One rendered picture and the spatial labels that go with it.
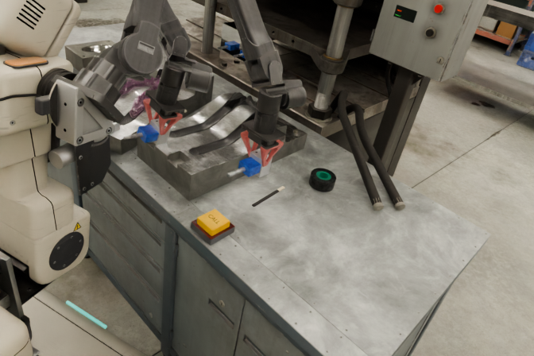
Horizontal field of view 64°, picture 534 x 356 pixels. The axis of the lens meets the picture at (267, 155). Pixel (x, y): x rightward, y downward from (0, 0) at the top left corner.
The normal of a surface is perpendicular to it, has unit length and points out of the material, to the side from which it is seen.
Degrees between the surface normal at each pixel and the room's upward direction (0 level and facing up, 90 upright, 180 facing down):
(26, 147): 90
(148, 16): 49
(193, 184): 90
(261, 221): 0
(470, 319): 0
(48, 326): 0
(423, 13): 90
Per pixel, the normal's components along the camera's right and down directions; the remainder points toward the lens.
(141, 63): 0.60, 0.04
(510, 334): 0.15, -0.83
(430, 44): -0.69, 0.30
